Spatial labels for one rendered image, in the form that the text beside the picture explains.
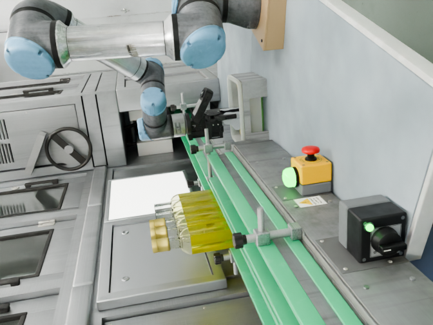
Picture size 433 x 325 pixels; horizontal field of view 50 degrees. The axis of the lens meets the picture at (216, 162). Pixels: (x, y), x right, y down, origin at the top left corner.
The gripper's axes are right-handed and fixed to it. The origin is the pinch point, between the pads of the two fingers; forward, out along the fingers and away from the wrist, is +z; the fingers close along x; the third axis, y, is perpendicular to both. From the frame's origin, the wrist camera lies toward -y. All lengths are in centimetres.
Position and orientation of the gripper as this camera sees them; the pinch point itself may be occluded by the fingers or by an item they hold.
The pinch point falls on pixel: (245, 110)
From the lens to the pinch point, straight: 153.9
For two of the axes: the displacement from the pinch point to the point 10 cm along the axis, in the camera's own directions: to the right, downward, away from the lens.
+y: 0.7, 9.3, 3.6
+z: 9.8, -1.4, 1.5
